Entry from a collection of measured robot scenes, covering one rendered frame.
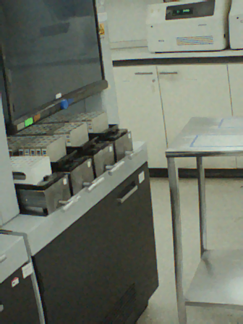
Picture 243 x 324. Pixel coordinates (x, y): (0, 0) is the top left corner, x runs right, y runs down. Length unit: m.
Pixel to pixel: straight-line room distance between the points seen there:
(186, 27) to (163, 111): 0.65
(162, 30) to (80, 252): 2.34
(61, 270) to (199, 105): 2.37
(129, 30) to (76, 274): 3.11
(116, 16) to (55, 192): 3.15
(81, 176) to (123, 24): 2.97
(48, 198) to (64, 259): 0.19
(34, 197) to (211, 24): 2.37
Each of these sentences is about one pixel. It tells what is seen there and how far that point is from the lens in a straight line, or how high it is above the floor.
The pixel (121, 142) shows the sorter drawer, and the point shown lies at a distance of 1.92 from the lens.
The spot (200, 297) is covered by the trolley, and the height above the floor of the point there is 0.28.
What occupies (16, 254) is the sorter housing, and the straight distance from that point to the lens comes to 1.39.
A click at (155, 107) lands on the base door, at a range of 3.87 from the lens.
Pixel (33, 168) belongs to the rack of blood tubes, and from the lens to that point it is 1.52.
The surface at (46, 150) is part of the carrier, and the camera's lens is 1.65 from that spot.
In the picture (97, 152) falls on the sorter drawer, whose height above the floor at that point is 0.81.
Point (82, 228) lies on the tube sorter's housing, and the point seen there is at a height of 0.63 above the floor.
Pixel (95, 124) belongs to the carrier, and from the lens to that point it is 1.92.
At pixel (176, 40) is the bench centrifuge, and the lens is 3.74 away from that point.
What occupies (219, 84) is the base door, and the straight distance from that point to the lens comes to 3.70.
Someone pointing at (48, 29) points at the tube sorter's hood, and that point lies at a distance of 1.68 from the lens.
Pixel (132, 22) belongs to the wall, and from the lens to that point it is 4.51.
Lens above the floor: 1.27
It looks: 16 degrees down
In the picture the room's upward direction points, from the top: 7 degrees counter-clockwise
